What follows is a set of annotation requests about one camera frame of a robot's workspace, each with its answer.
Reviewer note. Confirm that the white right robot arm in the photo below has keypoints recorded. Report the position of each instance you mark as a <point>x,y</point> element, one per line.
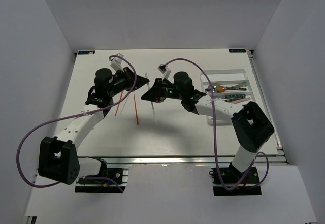
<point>252,127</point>

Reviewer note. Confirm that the black handled spoon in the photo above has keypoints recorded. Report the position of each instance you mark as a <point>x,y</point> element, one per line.
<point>226,89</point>

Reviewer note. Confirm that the white cutlery tray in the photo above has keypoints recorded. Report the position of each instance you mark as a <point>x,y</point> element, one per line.
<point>230,78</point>

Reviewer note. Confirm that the iridescent gold spoon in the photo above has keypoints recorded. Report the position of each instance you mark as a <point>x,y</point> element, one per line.
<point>244,84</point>

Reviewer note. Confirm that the green handled fork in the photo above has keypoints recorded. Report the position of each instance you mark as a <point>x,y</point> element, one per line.
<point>234,96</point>

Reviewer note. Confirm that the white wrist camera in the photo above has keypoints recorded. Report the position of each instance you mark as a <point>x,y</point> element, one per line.
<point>164,69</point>
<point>116,62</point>

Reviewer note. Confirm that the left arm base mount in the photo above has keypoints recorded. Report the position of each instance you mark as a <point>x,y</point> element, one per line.
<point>96,175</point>

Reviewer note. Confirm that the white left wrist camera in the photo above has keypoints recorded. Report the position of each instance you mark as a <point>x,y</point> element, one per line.
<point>116,62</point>

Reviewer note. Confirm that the aluminium table front rail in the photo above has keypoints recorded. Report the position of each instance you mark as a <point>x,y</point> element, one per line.
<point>174,160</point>

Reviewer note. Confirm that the pink handled spoon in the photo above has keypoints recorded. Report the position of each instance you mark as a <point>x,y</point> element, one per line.
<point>215,87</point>

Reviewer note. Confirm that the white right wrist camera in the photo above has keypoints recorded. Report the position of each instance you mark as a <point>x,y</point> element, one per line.
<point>164,69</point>

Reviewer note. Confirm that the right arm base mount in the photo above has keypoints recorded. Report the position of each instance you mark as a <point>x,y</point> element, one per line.
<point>245,188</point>

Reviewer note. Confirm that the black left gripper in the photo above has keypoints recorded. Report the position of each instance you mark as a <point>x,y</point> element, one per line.
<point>128,75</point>

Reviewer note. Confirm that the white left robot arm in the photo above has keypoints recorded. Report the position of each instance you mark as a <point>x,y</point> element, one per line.
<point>58,158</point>

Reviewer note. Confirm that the blue corner sticker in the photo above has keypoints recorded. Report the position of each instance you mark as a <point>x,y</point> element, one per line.
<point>86,52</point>
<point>237,50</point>

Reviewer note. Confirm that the orange chopstick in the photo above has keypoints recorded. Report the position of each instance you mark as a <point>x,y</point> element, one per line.
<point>117,107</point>
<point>136,110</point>

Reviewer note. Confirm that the left blue corner sticker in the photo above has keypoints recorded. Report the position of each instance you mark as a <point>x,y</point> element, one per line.
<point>86,52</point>

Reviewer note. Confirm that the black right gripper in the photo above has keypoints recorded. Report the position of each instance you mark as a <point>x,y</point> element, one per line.
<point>155,94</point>

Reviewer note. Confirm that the right blue corner sticker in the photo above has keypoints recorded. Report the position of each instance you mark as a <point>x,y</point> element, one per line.
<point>237,50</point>

